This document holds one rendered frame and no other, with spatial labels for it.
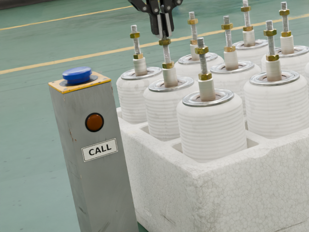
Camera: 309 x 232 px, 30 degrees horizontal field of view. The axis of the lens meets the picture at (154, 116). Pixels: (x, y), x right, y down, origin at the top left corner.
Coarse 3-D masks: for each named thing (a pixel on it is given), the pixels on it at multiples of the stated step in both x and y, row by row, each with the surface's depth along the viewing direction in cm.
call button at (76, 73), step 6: (84, 66) 80; (66, 72) 78; (72, 72) 77; (78, 72) 77; (84, 72) 77; (90, 72) 78; (66, 78) 77; (72, 78) 77; (78, 78) 77; (84, 78) 78
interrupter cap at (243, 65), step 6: (240, 60) 101; (246, 60) 100; (216, 66) 100; (222, 66) 100; (240, 66) 98; (246, 66) 96; (252, 66) 96; (216, 72) 96; (222, 72) 95; (228, 72) 95; (234, 72) 95
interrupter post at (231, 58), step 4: (224, 52) 97; (228, 52) 96; (232, 52) 96; (236, 52) 97; (224, 56) 97; (228, 56) 97; (232, 56) 96; (236, 56) 97; (228, 60) 97; (232, 60) 97; (236, 60) 97; (228, 64) 97; (232, 64) 97; (236, 64) 97; (228, 68) 97; (232, 68) 97; (236, 68) 97
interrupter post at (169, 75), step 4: (172, 68) 92; (164, 72) 92; (168, 72) 92; (172, 72) 92; (164, 76) 93; (168, 76) 92; (172, 76) 92; (176, 76) 93; (164, 80) 93; (168, 80) 92; (172, 80) 92; (176, 80) 93; (164, 84) 94; (168, 84) 93; (172, 84) 93; (176, 84) 93
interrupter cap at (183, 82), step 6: (180, 78) 96; (186, 78) 95; (192, 78) 94; (150, 84) 95; (156, 84) 94; (162, 84) 95; (180, 84) 93; (186, 84) 92; (192, 84) 92; (150, 90) 92; (156, 90) 91; (162, 90) 90; (168, 90) 90; (174, 90) 90
